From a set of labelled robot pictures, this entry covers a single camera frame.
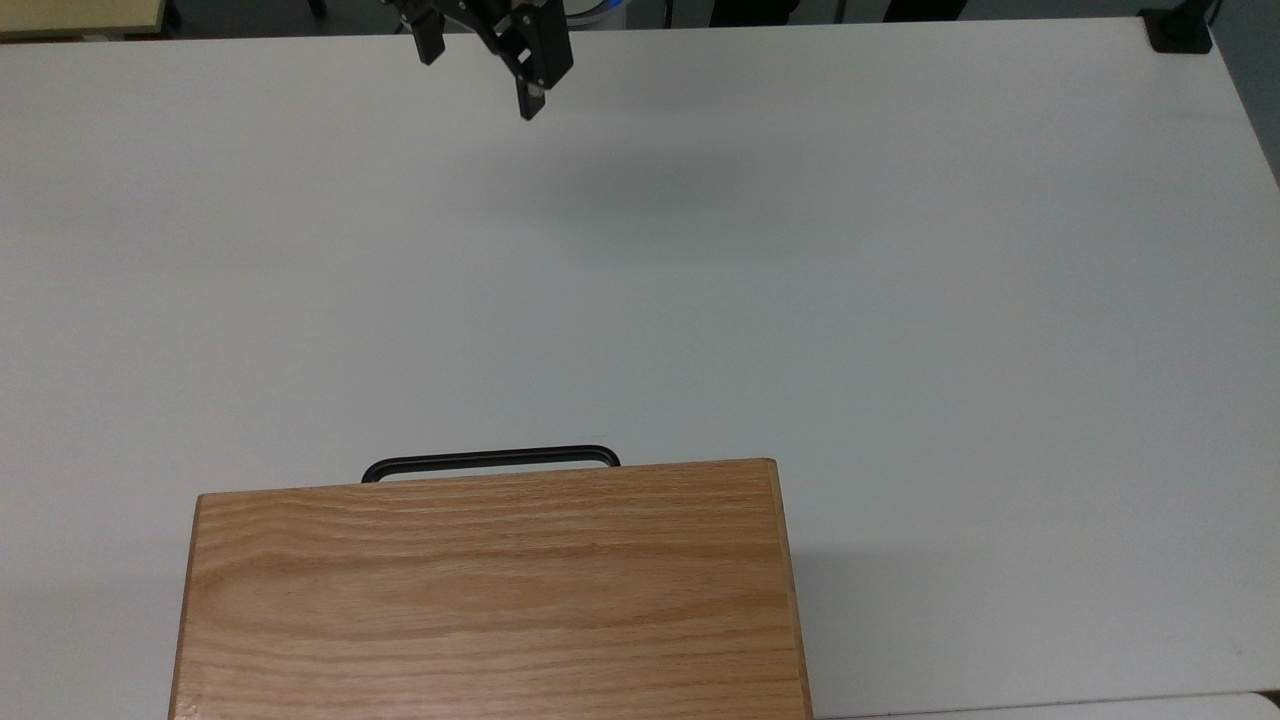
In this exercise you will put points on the blue and white container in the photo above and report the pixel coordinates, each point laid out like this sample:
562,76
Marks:
600,10

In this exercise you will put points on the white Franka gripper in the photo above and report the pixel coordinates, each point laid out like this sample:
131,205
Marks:
470,5

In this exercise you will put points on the black table clamp mount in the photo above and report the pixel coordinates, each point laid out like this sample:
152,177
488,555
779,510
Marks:
1180,30

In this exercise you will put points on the wooden drawer cabinet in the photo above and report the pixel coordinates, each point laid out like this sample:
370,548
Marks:
490,600

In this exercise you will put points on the light wooden side table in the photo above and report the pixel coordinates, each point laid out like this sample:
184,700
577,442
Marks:
75,15

